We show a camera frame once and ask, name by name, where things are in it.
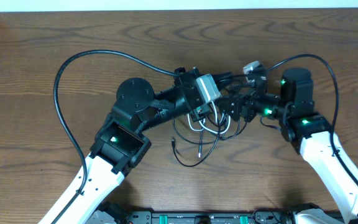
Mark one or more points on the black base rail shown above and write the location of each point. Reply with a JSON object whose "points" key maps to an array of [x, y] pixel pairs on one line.
{"points": [[262, 216]]}

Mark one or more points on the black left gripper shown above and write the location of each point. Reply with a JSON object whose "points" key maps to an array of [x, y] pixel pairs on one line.
{"points": [[183, 75]]}

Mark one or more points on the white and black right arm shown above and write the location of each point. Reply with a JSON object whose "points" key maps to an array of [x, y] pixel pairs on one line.
{"points": [[309, 132]]}

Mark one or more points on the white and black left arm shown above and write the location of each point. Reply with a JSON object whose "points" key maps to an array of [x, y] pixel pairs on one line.
{"points": [[120, 143]]}

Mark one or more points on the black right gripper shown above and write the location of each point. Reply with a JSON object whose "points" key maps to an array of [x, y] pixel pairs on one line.
{"points": [[248, 98]]}

